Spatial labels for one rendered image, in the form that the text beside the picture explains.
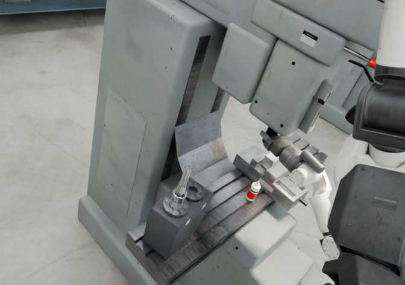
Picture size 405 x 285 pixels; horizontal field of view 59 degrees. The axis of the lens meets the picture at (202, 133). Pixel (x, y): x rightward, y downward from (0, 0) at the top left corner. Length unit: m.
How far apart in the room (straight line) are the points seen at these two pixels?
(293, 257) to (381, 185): 1.04
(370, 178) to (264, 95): 0.60
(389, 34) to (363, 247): 0.42
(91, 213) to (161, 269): 1.09
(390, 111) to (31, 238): 2.13
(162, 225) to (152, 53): 0.68
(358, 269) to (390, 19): 0.46
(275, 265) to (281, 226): 0.17
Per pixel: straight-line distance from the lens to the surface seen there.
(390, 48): 0.75
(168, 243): 1.27
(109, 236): 2.24
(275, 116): 1.31
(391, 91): 0.78
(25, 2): 4.77
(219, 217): 1.51
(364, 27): 1.10
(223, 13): 1.37
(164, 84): 1.47
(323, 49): 1.16
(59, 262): 2.36
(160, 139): 1.60
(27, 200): 2.65
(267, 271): 1.70
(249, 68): 1.31
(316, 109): 1.32
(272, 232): 1.68
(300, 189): 1.71
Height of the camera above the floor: 2.01
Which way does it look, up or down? 36 degrees down
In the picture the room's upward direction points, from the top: 19 degrees clockwise
